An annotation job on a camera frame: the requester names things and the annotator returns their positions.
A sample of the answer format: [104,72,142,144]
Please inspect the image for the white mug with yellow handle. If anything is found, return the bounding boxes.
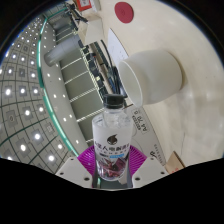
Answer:
[118,49,184,108]

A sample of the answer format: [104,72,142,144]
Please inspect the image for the clear black-capped drink bottle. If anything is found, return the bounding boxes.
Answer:
[91,94,134,182]

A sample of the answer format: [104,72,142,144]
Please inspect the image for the row of black office chairs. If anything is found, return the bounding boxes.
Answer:
[78,39,116,98]

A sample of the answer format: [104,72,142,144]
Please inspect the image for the long conference desk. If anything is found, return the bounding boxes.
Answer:
[78,33,124,98]

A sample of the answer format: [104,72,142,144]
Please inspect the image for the black clip tool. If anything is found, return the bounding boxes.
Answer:
[64,6,89,24]

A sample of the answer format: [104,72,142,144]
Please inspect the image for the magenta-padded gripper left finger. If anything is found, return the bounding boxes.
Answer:
[54,144,100,188]

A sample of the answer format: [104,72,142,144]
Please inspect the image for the flat round red coaster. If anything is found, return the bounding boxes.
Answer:
[114,1,135,24]

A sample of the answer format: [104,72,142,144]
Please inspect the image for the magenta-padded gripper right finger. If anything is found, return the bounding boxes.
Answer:
[124,144,168,189]

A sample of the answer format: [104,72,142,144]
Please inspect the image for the round ceiling lights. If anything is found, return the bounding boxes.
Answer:
[0,13,81,164]

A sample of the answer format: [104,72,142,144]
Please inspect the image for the black cable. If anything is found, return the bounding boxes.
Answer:
[99,39,123,95]

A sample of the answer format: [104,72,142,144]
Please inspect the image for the black flat device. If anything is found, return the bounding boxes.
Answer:
[106,64,129,100]

